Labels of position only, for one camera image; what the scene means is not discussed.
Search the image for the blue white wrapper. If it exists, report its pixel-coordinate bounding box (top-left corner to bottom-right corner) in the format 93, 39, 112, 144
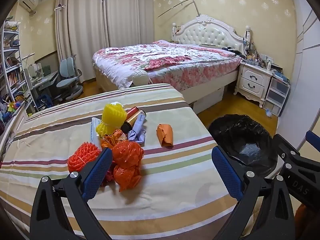
128, 114, 147, 145

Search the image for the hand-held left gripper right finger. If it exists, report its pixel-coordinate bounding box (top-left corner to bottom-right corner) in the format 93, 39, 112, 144
211, 145, 295, 240

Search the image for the golden orange foil wrapper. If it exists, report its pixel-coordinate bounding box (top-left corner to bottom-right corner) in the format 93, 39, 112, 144
100, 129, 128, 150

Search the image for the white nightstand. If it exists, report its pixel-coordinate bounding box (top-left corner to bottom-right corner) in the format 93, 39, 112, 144
235, 61, 274, 108

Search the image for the yellow foam fruit net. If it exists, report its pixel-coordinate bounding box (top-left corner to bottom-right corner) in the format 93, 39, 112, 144
96, 102, 127, 136

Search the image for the white air conditioner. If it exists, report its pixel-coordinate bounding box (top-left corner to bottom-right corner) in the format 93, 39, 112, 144
19, 0, 39, 12

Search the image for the beige curtain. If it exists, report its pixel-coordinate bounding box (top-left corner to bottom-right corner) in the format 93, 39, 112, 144
54, 0, 110, 80
101, 0, 154, 48

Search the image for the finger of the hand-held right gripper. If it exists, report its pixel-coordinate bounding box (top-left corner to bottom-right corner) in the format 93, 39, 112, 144
300, 130, 320, 163
272, 134, 302, 174

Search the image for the floral quilt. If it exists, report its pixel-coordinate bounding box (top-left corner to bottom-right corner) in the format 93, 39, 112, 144
92, 40, 242, 89

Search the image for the red and gold can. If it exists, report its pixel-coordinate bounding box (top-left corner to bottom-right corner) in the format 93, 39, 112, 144
121, 107, 147, 133

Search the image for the orange paper packet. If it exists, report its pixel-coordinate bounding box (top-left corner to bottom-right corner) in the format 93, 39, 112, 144
156, 124, 174, 147

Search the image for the striped cloth covered table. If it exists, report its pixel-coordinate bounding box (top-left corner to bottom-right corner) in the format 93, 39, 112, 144
0, 83, 250, 240

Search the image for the trash bin with black bag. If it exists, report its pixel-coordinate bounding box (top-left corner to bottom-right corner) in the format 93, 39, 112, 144
208, 114, 278, 178

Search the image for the grey study desk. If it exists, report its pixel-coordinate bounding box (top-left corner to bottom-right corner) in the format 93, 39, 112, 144
24, 64, 60, 108

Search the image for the pile of small toiletry items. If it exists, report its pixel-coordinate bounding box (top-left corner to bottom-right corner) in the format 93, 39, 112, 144
244, 46, 275, 68

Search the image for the pile of colourful toys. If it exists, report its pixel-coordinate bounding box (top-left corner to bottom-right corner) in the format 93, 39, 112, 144
0, 100, 25, 130

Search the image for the orange plastic bag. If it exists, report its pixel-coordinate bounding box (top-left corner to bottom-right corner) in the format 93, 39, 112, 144
110, 141, 144, 192

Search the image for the red foam fruit net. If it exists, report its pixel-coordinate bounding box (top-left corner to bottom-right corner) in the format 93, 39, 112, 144
67, 141, 102, 172

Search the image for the clear plastic drawer unit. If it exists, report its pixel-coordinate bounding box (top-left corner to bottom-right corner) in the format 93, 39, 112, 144
262, 76, 290, 117

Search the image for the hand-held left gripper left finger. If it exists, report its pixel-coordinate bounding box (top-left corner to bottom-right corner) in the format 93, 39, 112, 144
30, 147, 113, 240

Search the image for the stack of books and papers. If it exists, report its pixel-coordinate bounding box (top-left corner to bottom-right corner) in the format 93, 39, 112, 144
271, 65, 290, 83

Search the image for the grey blue desk chair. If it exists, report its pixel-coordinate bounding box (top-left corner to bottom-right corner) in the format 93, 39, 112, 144
56, 56, 84, 99

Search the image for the white bookshelf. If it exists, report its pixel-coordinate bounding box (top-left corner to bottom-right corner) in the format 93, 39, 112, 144
0, 21, 34, 115

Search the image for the dark red plastic wrapper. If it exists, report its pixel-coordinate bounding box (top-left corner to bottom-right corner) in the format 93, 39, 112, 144
101, 169, 115, 188

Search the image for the white bed with tufted headboard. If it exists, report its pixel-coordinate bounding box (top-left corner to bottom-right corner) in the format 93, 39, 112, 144
92, 14, 247, 115

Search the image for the white wardrobe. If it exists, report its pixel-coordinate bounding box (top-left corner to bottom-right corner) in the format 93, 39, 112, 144
276, 0, 320, 153

